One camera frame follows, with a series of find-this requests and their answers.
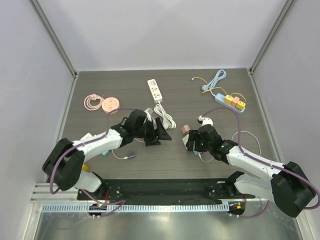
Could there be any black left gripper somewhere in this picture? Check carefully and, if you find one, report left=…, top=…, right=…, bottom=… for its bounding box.
left=133, top=117, right=171, bottom=146

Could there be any small pink charger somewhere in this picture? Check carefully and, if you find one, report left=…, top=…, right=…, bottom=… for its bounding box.
left=181, top=124, right=191, bottom=135

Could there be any dark grey charger plug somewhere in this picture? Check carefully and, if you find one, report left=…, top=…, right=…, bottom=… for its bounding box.
left=126, top=152, right=135, bottom=159

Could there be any white power strip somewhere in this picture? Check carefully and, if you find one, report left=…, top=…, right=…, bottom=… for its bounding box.
left=147, top=79, right=163, bottom=104

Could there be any teal charger plug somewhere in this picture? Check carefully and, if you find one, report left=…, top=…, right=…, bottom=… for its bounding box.
left=102, top=150, right=109, bottom=156

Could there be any round pink power socket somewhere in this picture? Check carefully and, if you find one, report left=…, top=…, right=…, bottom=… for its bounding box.
left=101, top=97, right=120, bottom=114

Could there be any thin white blue cable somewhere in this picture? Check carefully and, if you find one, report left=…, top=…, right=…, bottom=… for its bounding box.
left=198, top=130, right=262, bottom=164

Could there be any white cube plug adapter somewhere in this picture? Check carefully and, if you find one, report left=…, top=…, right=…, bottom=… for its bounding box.
left=80, top=132, right=93, bottom=141

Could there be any yellow cube plug adapter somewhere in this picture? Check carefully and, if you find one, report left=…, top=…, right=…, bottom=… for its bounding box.
left=82, top=164, right=89, bottom=172

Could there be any white cube socket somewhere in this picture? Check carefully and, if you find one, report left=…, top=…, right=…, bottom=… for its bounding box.
left=182, top=134, right=189, bottom=149

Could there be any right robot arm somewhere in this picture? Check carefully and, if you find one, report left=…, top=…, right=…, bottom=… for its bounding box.
left=184, top=124, right=318, bottom=218

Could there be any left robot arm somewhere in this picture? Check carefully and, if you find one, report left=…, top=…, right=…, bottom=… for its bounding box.
left=42, top=109, right=172, bottom=200

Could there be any yellow plug on strip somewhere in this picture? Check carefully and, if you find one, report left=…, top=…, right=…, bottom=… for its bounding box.
left=224, top=95, right=233, bottom=105

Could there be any pink plug on strip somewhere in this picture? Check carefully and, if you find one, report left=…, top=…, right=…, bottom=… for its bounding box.
left=230, top=96, right=240, bottom=108

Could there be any blue power strip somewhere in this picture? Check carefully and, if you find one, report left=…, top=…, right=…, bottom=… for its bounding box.
left=214, top=93, right=246, bottom=114

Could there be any yellow usb charger on strip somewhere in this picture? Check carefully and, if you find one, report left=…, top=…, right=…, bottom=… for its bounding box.
left=235, top=100, right=246, bottom=111

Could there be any white power strip cord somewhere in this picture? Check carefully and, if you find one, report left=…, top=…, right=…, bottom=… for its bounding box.
left=153, top=101, right=177, bottom=131

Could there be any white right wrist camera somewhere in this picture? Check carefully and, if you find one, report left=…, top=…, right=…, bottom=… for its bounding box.
left=197, top=115, right=214, bottom=127

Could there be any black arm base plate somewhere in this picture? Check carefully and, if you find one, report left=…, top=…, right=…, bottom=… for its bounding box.
left=76, top=178, right=256, bottom=202

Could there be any yellow charging cable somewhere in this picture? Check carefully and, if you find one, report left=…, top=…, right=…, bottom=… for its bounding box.
left=191, top=76, right=248, bottom=103

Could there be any light blue strip cord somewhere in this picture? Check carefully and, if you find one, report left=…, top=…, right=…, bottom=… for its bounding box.
left=201, top=69, right=228, bottom=92

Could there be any slotted cable duct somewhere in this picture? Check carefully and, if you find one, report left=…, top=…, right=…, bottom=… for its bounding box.
left=41, top=202, right=230, bottom=214

